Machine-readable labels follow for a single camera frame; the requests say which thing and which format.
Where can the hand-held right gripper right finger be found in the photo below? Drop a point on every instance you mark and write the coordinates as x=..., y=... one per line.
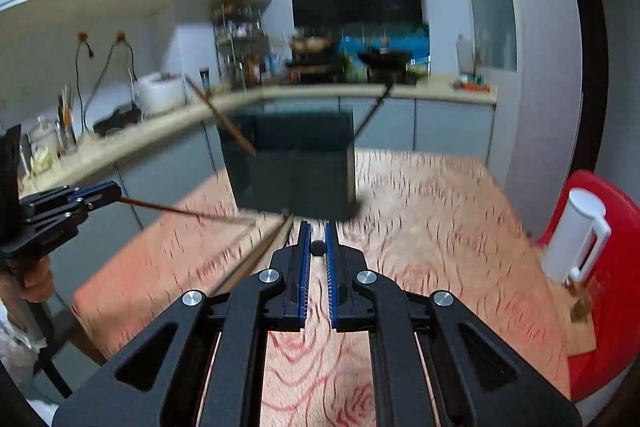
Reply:
x=332, y=277

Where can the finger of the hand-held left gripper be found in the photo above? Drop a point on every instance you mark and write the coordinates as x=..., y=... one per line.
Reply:
x=102, y=201
x=100, y=189

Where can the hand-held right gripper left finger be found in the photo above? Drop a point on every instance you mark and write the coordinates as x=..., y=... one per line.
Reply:
x=302, y=277

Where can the brown wooden chopstick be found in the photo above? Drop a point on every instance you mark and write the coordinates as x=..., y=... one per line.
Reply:
x=220, y=114
x=190, y=210
x=260, y=252

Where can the black utensil holder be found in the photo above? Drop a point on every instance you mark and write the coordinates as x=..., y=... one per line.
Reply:
x=295, y=177

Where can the person's left hand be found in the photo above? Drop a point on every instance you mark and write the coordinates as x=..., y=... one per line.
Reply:
x=40, y=282

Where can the glass jar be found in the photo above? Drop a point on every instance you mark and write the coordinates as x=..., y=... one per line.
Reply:
x=42, y=147

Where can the countertop utensil jar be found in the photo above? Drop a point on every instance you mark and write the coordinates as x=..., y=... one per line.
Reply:
x=66, y=127

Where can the black countertop appliance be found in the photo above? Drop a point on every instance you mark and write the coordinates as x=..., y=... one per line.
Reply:
x=117, y=119

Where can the floral orange tablecloth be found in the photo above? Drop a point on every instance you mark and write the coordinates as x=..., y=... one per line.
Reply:
x=425, y=232

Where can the white rice cooker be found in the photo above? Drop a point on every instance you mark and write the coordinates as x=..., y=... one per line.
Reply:
x=161, y=93

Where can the black glass cooktop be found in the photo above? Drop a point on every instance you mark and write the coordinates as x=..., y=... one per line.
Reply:
x=350, y=78

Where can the metal spice rack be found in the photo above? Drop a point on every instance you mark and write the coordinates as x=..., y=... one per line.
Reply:
x=239, y=44

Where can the beige kitchen countertop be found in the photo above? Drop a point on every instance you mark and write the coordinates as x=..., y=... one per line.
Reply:
x=440, y=96

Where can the black wok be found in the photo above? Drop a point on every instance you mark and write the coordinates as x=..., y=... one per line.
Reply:
x=384, y=58

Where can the pot with lid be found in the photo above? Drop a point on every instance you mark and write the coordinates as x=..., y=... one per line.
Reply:
x=311, y=43

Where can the orange cloth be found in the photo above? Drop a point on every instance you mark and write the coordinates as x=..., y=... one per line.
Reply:
x=472, y=84

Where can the white pitcher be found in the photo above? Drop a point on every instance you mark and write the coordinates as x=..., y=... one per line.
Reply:
x=570, y=237

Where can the blue landscape tile backsplash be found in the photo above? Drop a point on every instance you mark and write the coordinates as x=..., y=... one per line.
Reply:
x=400, y=38

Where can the white plastic jug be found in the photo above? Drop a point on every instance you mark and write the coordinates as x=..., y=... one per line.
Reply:
x=465, y=54

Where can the red plastic chair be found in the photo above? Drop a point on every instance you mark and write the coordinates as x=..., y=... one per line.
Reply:
x=615, y=337

